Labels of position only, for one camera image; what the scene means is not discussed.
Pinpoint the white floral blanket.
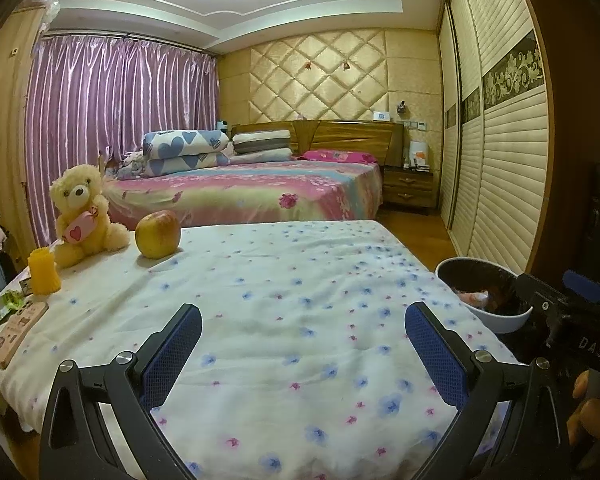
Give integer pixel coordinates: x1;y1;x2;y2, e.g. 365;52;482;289
0;219;526;480

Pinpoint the green packet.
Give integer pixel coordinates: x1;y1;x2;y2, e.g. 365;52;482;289
0;291;25;330

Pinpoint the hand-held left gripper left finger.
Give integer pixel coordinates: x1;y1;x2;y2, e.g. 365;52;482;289
39;303;203;480

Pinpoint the louvred sliding wardrobe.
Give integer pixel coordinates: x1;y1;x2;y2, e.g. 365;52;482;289
437;0;556;276

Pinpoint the bed with pink floral sheet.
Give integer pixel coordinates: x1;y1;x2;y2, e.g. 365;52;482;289
102;160;383;228

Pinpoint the heart pattern pillow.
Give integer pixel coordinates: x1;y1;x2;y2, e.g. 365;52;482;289
142;129;231;158

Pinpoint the white orange bag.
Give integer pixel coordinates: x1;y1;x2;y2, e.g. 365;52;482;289
405;141;430;170

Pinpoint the small printed cloth pile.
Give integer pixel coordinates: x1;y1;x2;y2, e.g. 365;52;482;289
102;150;148;181

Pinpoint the white trash bin black liner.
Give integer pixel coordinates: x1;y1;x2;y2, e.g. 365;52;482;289
435;257;533;336

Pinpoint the blue heart print quilt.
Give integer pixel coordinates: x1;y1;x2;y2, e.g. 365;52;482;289
144;154;231;177

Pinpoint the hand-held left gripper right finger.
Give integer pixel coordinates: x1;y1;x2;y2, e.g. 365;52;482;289
404;302;566;480

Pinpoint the wooden headboard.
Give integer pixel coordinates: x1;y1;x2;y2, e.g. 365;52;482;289
230;119;406;167

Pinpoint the light wooden cabinet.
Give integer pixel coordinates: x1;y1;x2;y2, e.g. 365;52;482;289
0;5;46;261

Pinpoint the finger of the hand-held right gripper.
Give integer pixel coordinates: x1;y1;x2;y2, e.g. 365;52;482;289
562;269;600;305
514;272;576;321

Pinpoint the red yellow apple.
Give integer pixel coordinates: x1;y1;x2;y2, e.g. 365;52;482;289
135;210;182;260

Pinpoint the purple satin curtain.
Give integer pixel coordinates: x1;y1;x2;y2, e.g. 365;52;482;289
25;34;218;248

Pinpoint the person's right hand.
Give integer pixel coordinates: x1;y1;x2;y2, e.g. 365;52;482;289
567;370;600;446

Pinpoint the pink pillow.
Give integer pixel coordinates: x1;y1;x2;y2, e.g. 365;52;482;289
300;149;378;164

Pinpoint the cream teddy bear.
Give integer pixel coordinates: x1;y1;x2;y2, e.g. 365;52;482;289
49;164;131;268

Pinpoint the wooden nightstand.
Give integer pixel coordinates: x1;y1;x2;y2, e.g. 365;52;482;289
382;167;438;209

